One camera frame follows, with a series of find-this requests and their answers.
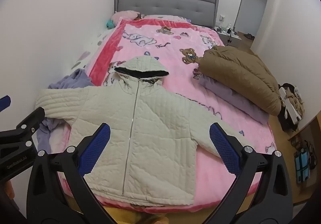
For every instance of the lavender folded cloth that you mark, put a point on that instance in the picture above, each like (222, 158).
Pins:
(233, 98)

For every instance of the person's yellow clothing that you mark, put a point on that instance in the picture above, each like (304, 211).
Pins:
(135, 215)

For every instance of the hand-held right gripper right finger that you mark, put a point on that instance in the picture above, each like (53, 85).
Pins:
(223, 148)

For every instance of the pink pillow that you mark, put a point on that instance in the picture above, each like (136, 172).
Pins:
(124, 15)

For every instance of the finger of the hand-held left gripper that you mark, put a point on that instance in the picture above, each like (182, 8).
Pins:
(5, 103)
(31, 120)

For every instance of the white nightstand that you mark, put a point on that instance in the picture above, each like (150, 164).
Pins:
(232, 38)

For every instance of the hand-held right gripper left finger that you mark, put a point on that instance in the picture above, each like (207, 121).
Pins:
(100, 143)

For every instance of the grey padded headboard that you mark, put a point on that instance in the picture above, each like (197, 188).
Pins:
(165, 0)

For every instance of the blue striped bag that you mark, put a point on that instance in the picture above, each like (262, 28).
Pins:
(302, 166)

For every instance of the white wall outlet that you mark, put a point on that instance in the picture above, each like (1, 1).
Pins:
(222, 18)

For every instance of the white heart printed bedsheet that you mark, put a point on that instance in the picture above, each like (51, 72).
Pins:
(87, 51)

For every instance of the teal plush toy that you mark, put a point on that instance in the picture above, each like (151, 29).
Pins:
(109, 24)

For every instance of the lavender crumpled garment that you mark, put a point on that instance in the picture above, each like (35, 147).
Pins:
(75, 79)

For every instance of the pink printed blanket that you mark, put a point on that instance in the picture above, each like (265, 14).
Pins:
(165, 45)

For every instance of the cream quilted hooded jacket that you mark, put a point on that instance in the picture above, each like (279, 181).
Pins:
(155, 133)

